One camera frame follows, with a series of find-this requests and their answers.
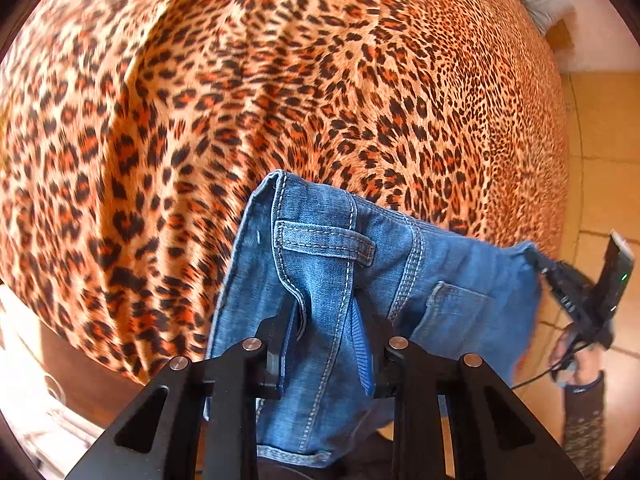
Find person's right hand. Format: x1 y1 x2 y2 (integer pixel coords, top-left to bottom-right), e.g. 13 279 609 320
549 323 604 393

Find leopard print bed cover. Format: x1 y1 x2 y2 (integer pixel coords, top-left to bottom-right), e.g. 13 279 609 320
1 0 568 382

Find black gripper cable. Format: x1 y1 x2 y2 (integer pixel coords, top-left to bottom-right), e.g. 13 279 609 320
508 341 594 392

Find blue denim jeans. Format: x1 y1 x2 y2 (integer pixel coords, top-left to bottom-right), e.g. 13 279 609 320
207 170 541 468

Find right forearm knitted sleeve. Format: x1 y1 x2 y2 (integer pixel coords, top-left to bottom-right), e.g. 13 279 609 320
562 372 605 479

